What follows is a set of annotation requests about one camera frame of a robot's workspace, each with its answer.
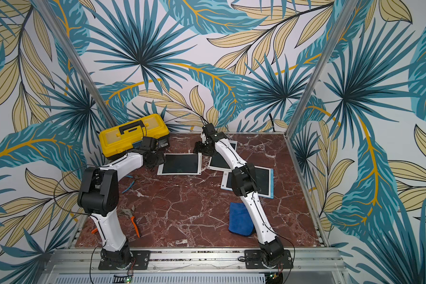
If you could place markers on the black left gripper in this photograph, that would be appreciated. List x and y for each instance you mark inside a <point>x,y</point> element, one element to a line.
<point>161,159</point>

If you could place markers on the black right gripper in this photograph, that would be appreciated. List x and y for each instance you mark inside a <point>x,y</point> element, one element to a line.
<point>204,147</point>

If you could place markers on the white drawing tablet front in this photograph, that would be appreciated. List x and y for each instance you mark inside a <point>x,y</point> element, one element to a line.
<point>217,162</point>

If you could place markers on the white drawing tablet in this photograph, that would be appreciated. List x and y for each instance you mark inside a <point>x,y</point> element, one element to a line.
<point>217,162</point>
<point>181,164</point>

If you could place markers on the blue microfiber cloth black trim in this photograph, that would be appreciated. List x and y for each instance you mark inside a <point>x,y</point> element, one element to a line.
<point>240,222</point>

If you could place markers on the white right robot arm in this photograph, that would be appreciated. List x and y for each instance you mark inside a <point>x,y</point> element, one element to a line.
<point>244,185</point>

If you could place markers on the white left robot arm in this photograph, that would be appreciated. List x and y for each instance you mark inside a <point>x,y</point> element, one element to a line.
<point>99,197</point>

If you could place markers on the blue framed drawing tablet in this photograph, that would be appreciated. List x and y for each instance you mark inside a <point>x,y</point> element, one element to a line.
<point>264,182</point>

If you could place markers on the yellow black toolbox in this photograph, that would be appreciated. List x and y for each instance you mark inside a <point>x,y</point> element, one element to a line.
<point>117,140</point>

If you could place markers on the blue handled pliers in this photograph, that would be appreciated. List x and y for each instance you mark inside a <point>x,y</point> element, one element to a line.
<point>133,181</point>

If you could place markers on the left aluminium corner post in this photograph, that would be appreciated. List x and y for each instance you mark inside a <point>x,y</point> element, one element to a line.
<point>60,34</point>

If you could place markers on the aluminium corner post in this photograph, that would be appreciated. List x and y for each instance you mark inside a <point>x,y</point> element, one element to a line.
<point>60,34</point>
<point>331,43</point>

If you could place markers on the orange handled cutter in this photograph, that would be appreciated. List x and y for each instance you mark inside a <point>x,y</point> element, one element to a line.
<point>129,212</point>

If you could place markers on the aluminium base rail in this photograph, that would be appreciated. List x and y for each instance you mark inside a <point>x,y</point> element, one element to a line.
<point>315,265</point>

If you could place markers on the right aluminium corner post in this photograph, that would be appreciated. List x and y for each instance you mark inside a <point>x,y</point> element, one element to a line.
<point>331,43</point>

